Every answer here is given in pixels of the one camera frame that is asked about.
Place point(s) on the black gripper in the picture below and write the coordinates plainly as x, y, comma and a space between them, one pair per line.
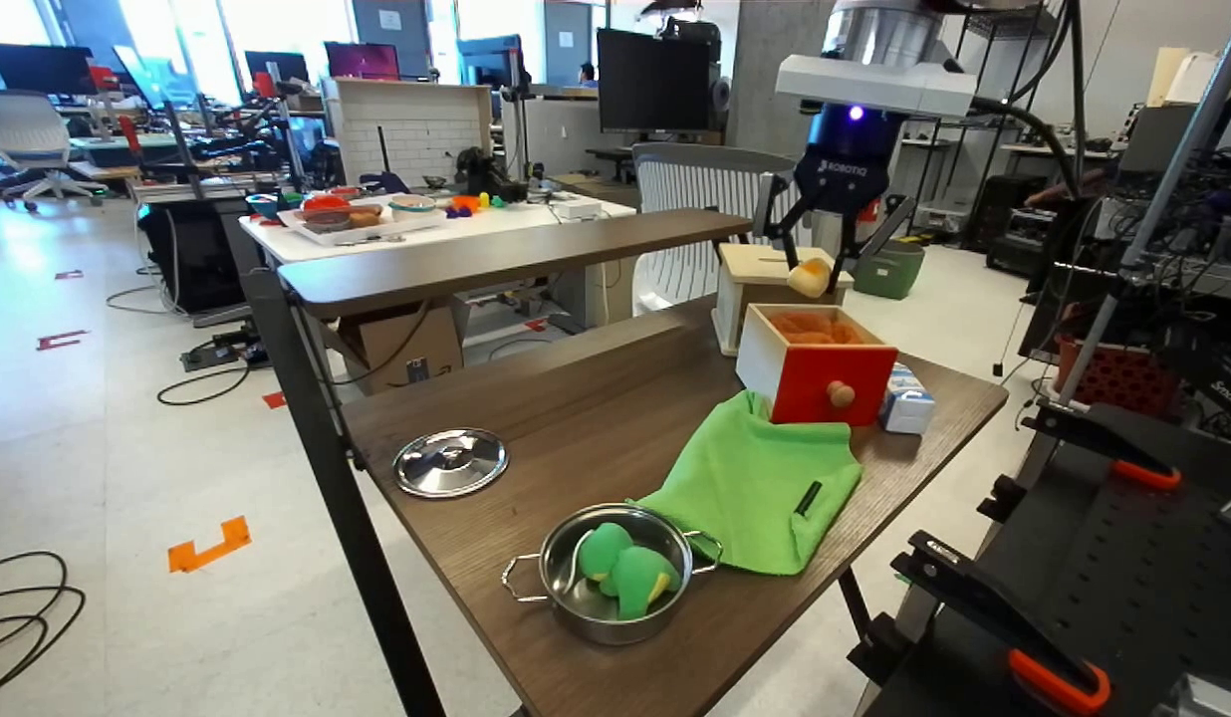
844, 160

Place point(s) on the orange bread-shaped toy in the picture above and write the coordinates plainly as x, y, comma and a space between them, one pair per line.
810, 276

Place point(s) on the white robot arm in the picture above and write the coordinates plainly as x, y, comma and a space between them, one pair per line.
879, 84

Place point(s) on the cream wooden chest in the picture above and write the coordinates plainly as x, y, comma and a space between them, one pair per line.
754, 276

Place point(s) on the green crate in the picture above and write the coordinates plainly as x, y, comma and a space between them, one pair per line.
888, 273

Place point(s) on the blue white milk carton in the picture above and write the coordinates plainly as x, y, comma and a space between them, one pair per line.
908, 399

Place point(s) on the black computer monitor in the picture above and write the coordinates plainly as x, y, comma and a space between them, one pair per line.
653, 83

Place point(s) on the green cloth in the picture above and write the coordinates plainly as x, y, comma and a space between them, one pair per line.
757, 492

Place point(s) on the brown table black legs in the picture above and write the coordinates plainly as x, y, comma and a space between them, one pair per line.
506, 253

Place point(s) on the red perforated box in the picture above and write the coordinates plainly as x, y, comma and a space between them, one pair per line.
1115, 379

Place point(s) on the grey metal pole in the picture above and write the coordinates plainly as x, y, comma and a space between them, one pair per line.
1171, 165

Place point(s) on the green spool-shaped toy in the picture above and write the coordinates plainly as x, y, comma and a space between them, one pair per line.
620, 565

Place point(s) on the white table with toys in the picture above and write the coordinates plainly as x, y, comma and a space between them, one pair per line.
417, 229

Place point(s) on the white perforated panel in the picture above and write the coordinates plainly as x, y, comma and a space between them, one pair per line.
417, 133

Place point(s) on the steel pot lid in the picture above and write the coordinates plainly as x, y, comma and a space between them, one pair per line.
450, 462

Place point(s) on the cardboard box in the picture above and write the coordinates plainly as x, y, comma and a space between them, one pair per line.
398, 344

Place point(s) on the small steel pot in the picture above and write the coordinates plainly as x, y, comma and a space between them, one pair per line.
566, 616

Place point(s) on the orange floor tape marker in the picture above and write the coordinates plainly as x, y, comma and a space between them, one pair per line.
208, 546

